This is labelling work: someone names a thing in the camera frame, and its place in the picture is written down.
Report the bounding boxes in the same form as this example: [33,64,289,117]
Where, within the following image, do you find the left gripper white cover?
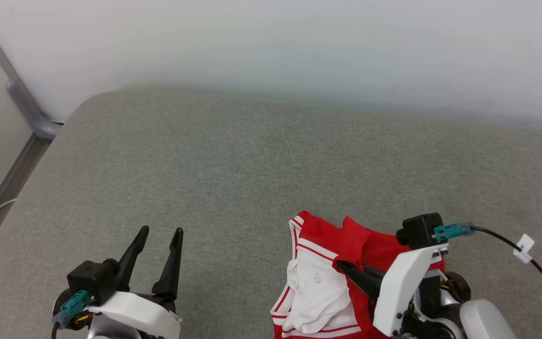
[85,226,184,339]

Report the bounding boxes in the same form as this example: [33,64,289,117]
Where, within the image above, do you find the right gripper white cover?
[335,244,448,338]

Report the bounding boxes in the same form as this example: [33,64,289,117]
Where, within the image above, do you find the red white jersey shirt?
[271,210,446,339]

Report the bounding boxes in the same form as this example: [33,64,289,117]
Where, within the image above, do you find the teal cable connector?
[53,290,91,328]
[433,223,475,242]

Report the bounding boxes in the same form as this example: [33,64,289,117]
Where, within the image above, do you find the white cable tag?
[513,234,534,264]

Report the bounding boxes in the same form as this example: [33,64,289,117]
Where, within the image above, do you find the grey metal floor rail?
[0,133,55,279]

